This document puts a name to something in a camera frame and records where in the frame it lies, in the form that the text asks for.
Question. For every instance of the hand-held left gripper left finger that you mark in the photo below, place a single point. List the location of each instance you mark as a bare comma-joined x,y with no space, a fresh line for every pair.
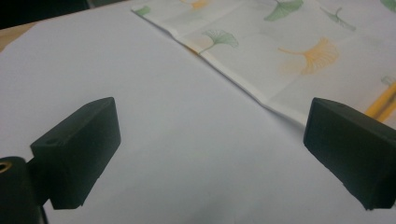
77,149

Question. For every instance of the leaf print mesh laundry bag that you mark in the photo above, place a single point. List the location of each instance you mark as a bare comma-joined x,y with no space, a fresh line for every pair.
280,62

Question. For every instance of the white paper sheet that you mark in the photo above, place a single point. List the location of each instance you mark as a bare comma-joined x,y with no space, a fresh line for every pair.
186,140

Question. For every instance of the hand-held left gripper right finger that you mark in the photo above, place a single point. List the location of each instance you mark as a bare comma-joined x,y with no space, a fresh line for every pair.
351,149

